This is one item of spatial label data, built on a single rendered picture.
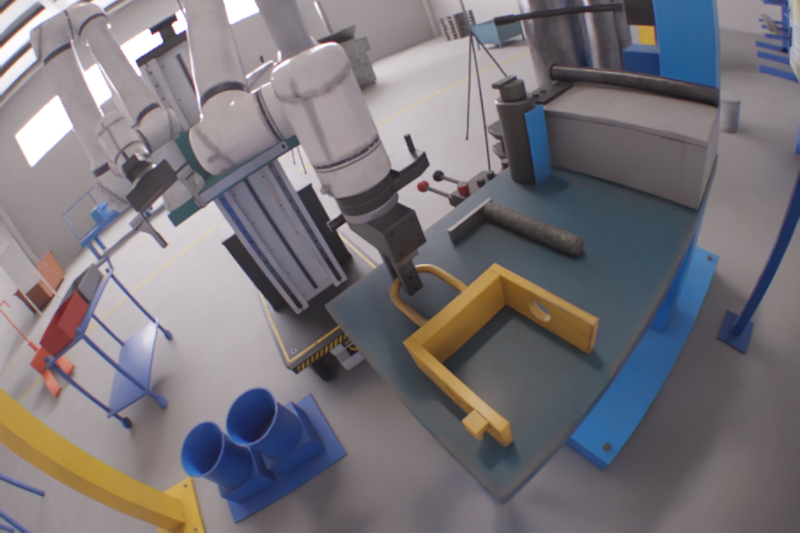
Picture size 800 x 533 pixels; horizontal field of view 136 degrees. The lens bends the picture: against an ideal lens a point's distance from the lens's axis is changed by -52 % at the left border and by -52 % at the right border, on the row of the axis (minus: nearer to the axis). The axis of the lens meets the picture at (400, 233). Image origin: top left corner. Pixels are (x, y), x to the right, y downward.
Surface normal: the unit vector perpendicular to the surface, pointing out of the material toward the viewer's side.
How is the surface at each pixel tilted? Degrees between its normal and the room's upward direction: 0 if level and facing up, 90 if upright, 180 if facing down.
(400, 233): 90
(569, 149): 90
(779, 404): 0
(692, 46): 90
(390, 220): 0
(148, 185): 66
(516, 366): 0
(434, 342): 90
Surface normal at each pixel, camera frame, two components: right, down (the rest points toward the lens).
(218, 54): 0.39, -0.35
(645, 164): -0.77, 0.56
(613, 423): -0.33, -0.76
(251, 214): 0.53, 0.34
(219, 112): -0.03, -0.18
